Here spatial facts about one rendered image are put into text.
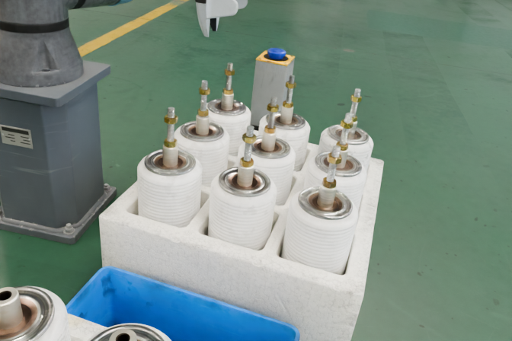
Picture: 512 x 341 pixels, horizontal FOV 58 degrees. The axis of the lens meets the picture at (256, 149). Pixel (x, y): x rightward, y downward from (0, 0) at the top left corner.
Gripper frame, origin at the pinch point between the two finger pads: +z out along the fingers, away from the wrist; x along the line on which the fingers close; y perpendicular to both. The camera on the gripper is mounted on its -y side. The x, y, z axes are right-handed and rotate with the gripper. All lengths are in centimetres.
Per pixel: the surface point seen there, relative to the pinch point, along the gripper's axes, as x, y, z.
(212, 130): 1.2, 1.6, 18.3
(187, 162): -11.1, 1.6, 18.0
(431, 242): 18, 47, 44
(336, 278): -20.0, 26.1, 25.4
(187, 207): -14.4, 3.0, 23.7
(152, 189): -16.4, -1.6, 20.5
